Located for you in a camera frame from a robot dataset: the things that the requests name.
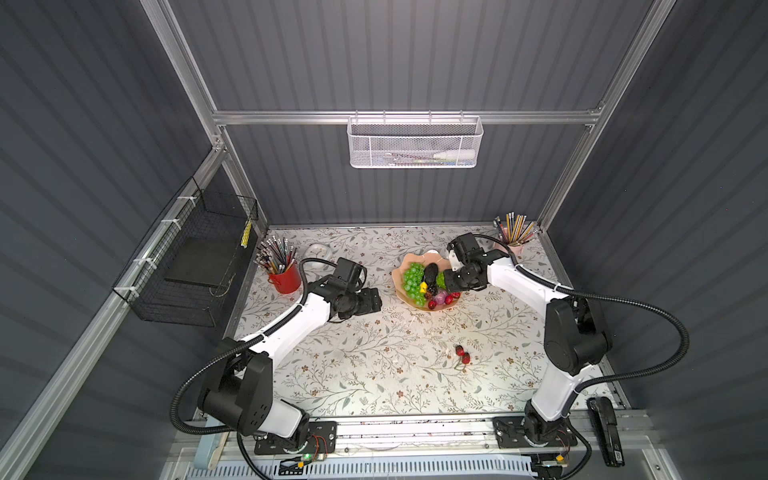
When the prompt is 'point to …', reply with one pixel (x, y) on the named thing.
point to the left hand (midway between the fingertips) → (372, 304)
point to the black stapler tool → (606, 430)
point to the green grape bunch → (412, 280)
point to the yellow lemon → (423, 287)
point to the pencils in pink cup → (516, 230)
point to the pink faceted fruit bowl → (399, 273)
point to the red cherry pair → (449, 299)
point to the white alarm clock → (318, 250)
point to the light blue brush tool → (201, 460)
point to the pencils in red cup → (275, 254)
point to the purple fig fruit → (440, 298)
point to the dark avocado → (430, 273)
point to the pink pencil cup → (517, 250)
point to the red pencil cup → (288, 281)
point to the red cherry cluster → (465, 355)
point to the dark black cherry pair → (431, 291)
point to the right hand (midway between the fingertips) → (452, 284)
